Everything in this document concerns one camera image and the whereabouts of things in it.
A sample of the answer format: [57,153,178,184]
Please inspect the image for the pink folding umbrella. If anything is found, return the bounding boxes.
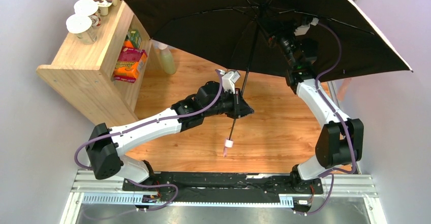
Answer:
[121,0,414,157]

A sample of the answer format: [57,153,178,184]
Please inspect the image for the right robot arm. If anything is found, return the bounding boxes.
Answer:
[267,18,364,191]

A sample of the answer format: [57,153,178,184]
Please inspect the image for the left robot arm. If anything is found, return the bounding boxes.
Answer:
[85,81,254,183]

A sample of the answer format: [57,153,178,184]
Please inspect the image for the green squeeze bottle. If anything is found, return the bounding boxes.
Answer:
[158,43,176,75]

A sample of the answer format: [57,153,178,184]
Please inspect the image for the orange pink snack box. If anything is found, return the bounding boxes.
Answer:
[113,46,147,83]

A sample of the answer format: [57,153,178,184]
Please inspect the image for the wooden shelf unit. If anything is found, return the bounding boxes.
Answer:
[36,1,162,127]

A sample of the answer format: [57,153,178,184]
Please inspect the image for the green carton on shelf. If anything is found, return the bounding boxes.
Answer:
[125,28,142,49]

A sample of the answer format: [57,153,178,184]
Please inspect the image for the white lidded jar front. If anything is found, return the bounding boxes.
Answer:
[66,14,97,45]

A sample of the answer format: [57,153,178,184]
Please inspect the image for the white lidded jar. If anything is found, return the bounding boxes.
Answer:
[66,14,97,45]
[74,0,102,27]

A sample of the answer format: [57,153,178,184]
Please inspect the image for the white lidded jar rear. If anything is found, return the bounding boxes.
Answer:
[74,0,102,27]

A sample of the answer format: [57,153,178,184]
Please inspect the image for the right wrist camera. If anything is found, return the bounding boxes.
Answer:
[294,16,319,36]

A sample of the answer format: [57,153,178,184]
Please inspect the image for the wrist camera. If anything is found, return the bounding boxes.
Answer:
[294,16,319,36]
[215,69,240,93]

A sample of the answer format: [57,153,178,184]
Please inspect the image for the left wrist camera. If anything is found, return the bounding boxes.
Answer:
[215,69,240,93]

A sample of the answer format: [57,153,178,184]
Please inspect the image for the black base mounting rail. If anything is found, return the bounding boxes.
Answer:
[122,172,323,204]

